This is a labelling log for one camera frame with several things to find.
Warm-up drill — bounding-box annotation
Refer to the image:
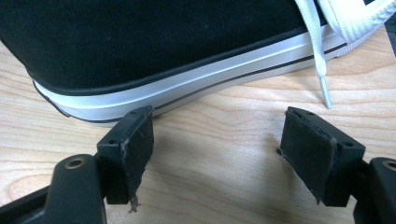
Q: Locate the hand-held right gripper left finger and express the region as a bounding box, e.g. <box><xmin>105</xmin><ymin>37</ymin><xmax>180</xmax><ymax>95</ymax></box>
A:
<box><xmin>96</xmin><ymin>105</ymin><xmax>155</xmax><ymax>214</ymax></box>

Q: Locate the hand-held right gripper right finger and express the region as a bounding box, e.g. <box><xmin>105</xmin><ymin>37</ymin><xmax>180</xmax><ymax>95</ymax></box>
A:
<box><xmin>276</xmin><ymin>106</ymin><xmax>367</xmax><ymax>207</ymax></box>

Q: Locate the black and white canvas sneaker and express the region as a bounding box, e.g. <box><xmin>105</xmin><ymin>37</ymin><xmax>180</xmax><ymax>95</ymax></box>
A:
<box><xmin>0</xmin><ymin>0</ymin><xmax>396</xmax><ymax>128</ymax></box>

